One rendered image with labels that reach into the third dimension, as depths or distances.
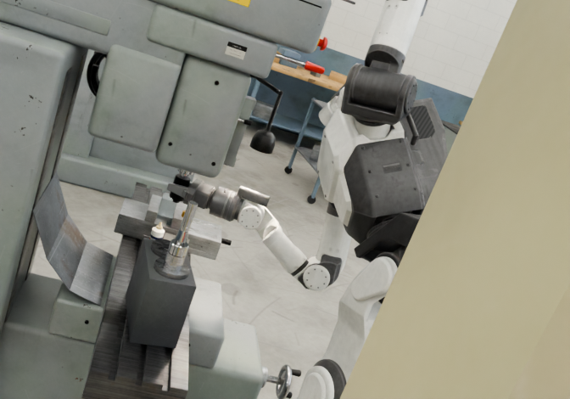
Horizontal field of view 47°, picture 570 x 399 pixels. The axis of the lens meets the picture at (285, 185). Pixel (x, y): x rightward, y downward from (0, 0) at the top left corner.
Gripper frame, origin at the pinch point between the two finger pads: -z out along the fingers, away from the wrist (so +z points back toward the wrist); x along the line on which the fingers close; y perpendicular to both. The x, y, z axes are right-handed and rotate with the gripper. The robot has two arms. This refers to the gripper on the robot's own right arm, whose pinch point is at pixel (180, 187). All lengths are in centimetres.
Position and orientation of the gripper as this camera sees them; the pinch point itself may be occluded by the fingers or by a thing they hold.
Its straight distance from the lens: 199.0
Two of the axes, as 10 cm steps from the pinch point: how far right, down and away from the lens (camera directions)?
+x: -1.2, 2.6, -9.6
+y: -3.3, 9.0, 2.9
